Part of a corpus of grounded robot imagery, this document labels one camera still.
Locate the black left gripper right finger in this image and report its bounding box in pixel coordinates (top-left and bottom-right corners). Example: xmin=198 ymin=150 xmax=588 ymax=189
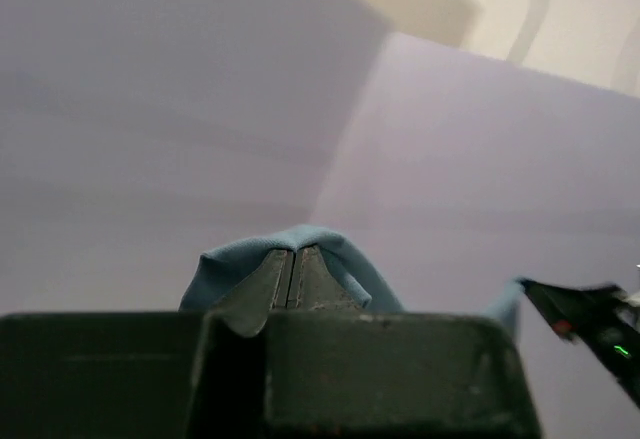
xmin=292 ymin=246 xmax=363 ymax=311

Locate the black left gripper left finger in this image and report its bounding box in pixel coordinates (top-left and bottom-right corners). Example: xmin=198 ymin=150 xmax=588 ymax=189
xmin=214 ymin=249 xmax=293 ymax=337

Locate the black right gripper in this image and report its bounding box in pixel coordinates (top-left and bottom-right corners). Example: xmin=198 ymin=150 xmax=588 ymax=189
xmin=519 ymin=278 xmax=639 ymax=404

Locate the teal blue t shirt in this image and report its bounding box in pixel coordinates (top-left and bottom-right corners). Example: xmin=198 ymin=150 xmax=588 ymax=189
xmin=178 ymin=223 xmax=524 ymax=338

